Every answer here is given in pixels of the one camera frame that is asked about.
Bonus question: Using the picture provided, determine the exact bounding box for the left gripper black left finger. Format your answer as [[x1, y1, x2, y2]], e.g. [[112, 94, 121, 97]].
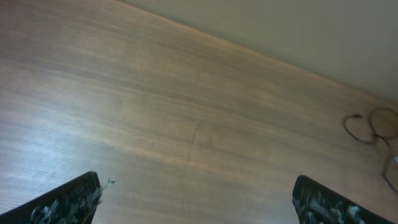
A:
[[1, 171, 102, 224]]

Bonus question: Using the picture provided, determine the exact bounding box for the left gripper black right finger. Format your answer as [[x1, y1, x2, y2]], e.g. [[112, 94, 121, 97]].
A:
[[292, 175, 392, 224]]

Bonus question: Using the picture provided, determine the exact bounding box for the thin black usb cable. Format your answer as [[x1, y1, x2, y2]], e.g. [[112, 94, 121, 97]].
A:
[[342, 107, 398, 195]]

